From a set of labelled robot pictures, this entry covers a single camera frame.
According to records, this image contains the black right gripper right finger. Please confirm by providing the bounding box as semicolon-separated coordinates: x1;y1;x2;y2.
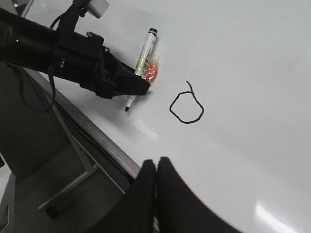
157;157;239;233

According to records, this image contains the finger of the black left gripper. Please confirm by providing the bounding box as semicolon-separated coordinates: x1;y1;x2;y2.
104;52;150;96

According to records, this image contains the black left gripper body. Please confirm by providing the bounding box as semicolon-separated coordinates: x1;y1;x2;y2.
50;31;117;99

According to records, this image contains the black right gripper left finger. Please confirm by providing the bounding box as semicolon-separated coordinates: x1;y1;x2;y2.
87;160;156;233

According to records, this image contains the white black whiteboard marker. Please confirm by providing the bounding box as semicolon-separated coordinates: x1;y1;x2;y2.
124;28;158;112

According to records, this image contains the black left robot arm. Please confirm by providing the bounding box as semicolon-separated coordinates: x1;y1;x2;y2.
0;5;150;99

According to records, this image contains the grey metal whiteboard stand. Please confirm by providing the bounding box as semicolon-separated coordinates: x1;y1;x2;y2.
24;65;127;212

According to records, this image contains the black cable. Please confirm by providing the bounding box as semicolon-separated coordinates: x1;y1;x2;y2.
7;14;69;114

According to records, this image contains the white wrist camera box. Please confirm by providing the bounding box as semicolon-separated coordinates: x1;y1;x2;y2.
72;0;109;18

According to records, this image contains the white whiteboard with aluminium frame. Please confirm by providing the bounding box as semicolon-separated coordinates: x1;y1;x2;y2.
55;0;311;233

